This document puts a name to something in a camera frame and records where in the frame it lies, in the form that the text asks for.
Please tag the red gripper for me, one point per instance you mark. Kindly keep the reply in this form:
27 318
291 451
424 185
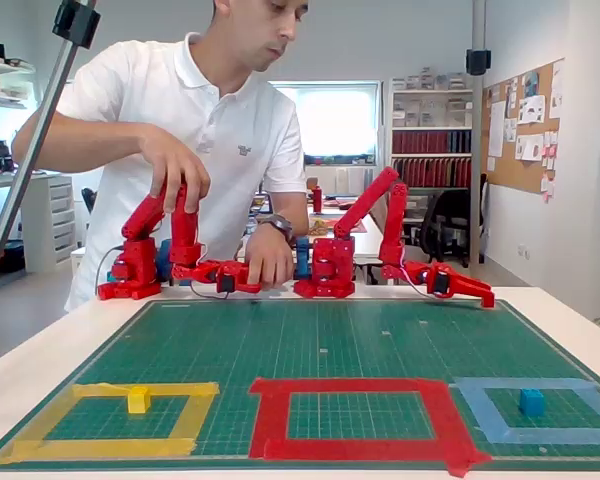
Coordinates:
459 285

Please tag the red 3D-printed robot arm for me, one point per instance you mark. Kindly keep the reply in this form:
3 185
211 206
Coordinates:
325 265

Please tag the person's left forearm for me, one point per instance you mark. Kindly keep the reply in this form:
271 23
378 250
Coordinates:
290 210

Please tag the blue cube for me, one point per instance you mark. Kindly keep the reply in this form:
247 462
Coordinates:
531 404

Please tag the blue tape square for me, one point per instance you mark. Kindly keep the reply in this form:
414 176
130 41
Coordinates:
530 436

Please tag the red tape square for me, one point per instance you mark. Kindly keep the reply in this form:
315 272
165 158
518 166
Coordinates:
275 415

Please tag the yellow cube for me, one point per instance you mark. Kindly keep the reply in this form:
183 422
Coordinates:
139 401

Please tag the yellow tape square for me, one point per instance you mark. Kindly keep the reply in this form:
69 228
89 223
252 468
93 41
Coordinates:
105 448

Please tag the person's left hand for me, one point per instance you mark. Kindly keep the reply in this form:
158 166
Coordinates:
270 260

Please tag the person's right hand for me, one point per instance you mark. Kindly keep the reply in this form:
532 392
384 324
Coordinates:
175 160

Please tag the office chair with grey seat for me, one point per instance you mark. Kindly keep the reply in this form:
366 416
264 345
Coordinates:
420 252

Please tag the black office chair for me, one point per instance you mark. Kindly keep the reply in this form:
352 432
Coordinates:
455 210

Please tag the white office desk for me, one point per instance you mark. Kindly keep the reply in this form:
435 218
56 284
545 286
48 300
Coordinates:
367 250

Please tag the beige jacket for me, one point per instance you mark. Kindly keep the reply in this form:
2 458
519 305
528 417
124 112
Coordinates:
377 222

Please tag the cork pin board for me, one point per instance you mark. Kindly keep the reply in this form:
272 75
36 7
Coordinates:
510 172

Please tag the grey round column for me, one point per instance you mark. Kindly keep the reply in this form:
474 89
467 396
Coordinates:
478 150

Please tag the white bookshelf with binders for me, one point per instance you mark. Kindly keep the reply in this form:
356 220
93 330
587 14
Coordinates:
430 145

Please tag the blue table clamp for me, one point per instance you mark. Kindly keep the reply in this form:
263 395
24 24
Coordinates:
165 257
302 257

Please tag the red bottle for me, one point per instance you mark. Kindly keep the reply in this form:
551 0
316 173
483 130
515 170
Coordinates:
317 199

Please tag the green cutting mat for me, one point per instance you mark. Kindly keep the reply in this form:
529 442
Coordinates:
300 345

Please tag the grey smartwatch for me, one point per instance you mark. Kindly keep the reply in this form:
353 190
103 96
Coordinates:
280 226

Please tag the wide bright window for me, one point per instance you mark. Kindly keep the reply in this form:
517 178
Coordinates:
335 120

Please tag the black pole clamp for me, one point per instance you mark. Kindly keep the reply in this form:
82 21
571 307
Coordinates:
478 62
76 22

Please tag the person in white polo shirt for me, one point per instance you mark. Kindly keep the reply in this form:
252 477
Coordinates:
145 90

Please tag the black bag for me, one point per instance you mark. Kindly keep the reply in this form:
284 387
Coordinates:
88 197

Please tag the white drawer cabinet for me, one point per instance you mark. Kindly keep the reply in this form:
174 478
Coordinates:
60 220

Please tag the silver aluminium rod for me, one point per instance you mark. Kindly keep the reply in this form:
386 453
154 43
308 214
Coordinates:
45 107

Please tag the white wall socket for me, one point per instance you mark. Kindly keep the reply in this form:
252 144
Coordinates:
523 250

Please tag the white wall shelf with boxes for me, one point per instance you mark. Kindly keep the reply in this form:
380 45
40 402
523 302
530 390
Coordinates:
2 68

